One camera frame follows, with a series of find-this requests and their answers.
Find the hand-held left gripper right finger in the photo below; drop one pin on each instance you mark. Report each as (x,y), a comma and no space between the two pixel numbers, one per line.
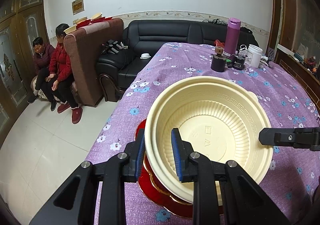
(178,157)

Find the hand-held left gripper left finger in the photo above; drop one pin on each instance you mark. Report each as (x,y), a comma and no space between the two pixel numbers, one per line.
(140,157)

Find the white plastic jar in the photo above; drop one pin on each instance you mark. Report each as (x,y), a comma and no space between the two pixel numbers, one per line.
(254,56)

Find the black battery box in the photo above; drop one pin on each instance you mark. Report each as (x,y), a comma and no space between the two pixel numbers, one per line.
(239,63)

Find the black leather sofa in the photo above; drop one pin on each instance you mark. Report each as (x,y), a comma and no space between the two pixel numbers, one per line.
(155,35)

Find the purple floral tablecloth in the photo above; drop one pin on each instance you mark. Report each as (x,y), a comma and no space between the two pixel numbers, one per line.
(175,70)

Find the small wooden stopper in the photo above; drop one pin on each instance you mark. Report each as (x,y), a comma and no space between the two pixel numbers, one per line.
(219,51)

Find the dark purple cylindrical container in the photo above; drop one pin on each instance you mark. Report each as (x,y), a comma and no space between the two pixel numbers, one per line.
(218,65)

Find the red bag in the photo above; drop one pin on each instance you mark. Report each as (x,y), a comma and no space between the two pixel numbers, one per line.
(220,43)

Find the purple thermos bottle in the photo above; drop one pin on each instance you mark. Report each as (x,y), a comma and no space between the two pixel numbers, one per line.
(233,37)

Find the green packet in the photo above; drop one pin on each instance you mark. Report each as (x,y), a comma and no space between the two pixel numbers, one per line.
(229,63)

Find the small white dish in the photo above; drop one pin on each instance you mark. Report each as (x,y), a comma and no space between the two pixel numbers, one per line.
(145,56)

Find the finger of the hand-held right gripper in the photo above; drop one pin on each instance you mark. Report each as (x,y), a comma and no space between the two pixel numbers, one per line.
(295,137)

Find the brown wooden headboard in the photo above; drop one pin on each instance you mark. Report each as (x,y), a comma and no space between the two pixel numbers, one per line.
(297,72)

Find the black remote controls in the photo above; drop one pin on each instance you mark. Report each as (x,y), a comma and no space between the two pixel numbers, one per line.
(113,47)

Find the brown wooden door frame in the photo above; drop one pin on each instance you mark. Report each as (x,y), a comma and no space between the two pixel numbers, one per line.
(282,2)

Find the cream plastic bowl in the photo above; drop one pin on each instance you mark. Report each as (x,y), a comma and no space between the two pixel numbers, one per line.
(81,20)
(70,30)
(96,16)
(172,186)
(212,120)

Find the white cloth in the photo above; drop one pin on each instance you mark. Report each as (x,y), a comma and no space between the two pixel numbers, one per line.
(265,61)

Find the brown wooden door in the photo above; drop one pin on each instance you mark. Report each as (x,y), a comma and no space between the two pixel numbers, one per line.
(17,52)

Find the grey patterned holder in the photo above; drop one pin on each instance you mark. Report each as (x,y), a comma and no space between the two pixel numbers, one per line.
(271,53)

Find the gold wall plaque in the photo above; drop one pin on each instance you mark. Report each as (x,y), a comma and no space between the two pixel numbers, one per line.
(78,6)

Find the black bag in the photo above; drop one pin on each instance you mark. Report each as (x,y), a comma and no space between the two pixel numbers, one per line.
(247,33)

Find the brown armchair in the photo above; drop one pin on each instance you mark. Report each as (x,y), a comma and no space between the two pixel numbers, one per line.
(87,65)

